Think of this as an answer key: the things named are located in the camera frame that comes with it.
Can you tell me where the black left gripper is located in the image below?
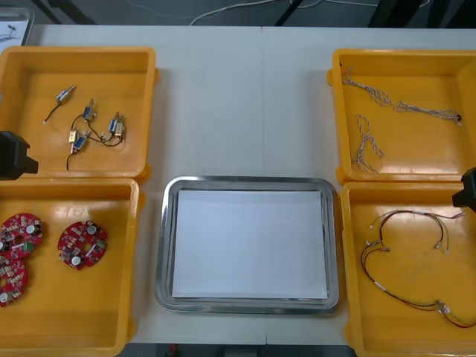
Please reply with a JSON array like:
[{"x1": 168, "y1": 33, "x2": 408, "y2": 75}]
[{"x1": 0, "y1": 129, "x2": 39, "y2": 181}]

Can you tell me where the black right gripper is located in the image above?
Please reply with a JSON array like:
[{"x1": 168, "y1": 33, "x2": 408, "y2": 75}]
[{"x1": 451, "y1": 166, "x2": 476, "y2": 213}]

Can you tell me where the blue-white twisted wire harness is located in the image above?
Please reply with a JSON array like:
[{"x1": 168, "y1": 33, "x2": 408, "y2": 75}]
[
  {"x1": 350, "y1": 113, "x2": 386, "y2": 174},
  {"x1": 340, "y1": 66, "x2": 464, "y2": 128}
]

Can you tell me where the round red circuit board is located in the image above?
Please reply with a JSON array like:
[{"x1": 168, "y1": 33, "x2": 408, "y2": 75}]
[
  {"x1": 0, "y1": 257, "x2": 29, "y2": 308},
  {"x1": 0, "y1": 212, "x2": 46, "y2": 263},
  {"x1": 57, "y1": 219, "x2": 109, "y2": 273}
]

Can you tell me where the yellow-orange plastic bin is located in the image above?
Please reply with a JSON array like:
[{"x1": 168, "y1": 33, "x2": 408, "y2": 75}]
[
  {"x1": 0, "y1": 177, "x2": 147, "y2": 355},
  {"x1": 0, "y1": 45, "x2": 161, "y2": 184},
  {"x1": 327, "y1": 48, "x2": 476, "y2": 184},
  {"x1": 338, "y1": 181, "x2": 476, "y2": 357}
]

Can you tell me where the white paper sheet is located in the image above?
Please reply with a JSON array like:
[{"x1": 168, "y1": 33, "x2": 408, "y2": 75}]
[
  {"x1": 171, "y1": 189, "x2": 329, "y2": 300},
  {"x1": 0, "y1": 20, "x2": 30, "y2": 45}
]

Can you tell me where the steel tray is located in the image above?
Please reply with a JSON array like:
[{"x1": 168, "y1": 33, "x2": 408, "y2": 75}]
[
  {"x1": 155, "y1": 175, "x2": 340, "y2": 316},
  {"x1": 0, "y1": 7, "x2": 36, "y2": 47}
]

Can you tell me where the black furniture leg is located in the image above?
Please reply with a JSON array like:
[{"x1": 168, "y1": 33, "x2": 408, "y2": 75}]
[
  {"x1": 47, "y1": 0, "x2": 98, "y2": 25},
  {"x1": 274, "y1": 0, "x2": 305, "y2": 27}
]

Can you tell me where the blue label solenoid with cable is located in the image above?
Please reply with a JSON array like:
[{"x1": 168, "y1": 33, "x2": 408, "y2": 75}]
[
  {"x1": 65, "y1": 129, "x2": 92, "y2": 172},
  {"x1": 70, "y1": 98, "x2": 99, "y2": 129},
  {"x1": 99, "y1": 112, "x2": 128, "y2": 148}
]

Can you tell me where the metal solenoid with cable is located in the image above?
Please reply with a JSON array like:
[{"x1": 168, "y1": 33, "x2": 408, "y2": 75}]
[{"x1": 43, "y1": 85, "x2": 77, "y2": 125}]

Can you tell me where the red black wire harness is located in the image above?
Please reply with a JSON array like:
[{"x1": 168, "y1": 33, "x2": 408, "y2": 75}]
[{"x1": 360, "y1": 240, "x2": 442, "y2": 309}]

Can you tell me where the white floor cable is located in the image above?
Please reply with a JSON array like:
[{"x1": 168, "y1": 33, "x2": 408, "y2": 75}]
[{"x1": 189, "y1": 0, "x2": 365, "y2": 26}]

